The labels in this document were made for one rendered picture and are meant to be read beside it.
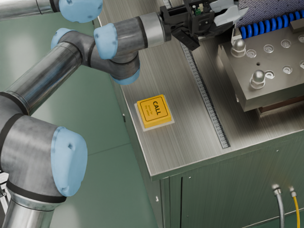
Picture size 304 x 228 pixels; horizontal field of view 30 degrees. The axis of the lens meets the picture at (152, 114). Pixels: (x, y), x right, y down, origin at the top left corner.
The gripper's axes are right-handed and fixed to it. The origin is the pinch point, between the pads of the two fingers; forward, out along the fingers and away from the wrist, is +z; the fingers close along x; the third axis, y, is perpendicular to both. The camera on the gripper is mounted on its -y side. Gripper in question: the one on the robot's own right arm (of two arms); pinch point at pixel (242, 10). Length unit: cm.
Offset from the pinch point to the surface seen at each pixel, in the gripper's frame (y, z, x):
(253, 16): -3.5, 3.1, -0.3
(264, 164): -36.3, 0.4, -25.6
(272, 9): -2.8, 7.9, -0.3
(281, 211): -65, 8, -32
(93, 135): -109, -42, 34
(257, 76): -2.2, -2.9, -17.0
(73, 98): -109, -46, 55
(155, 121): -16.8, -26.3, -13.4
